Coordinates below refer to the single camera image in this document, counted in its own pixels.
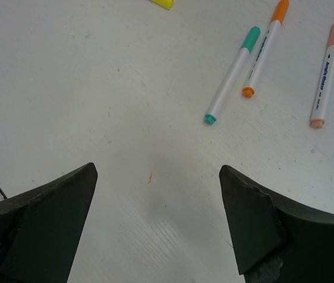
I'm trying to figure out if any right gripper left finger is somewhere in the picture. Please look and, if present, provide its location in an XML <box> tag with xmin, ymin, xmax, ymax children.
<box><xmin>0</xmin><ymin>163</ymin><xmax>98</xmax><ymax>282</ymax></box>

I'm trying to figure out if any yellow cap thin pen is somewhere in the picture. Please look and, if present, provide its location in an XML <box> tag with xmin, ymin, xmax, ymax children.
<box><xmin>150</xmin><ymin>0</ymin><xmax>175</xmax><ymax>10</ymax></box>

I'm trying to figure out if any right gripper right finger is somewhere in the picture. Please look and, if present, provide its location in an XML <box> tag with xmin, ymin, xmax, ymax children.
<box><xmin>219</xmin><ymin>165</ymin><xmax>334</xmax><ymax>282</ymax></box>

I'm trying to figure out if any blue thin pen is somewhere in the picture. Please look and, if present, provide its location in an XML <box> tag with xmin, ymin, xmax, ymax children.
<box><xmin>204</xmin><ymin>26</ymin><xmax>261</xmax><ymax>125</ymax></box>

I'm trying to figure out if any orange cap thin pen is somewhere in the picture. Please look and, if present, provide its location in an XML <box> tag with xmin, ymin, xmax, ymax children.
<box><xmin>242</xmin><ymin>0</ymin><xmax>290</xmax><ymax>98</ymax></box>

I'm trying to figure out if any salmon cap thin pen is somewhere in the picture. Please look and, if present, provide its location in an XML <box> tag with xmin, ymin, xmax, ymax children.
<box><xmin>310</xmin><ymin>24</ymin><xmax>334</xmax><ymax>129</ymax></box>

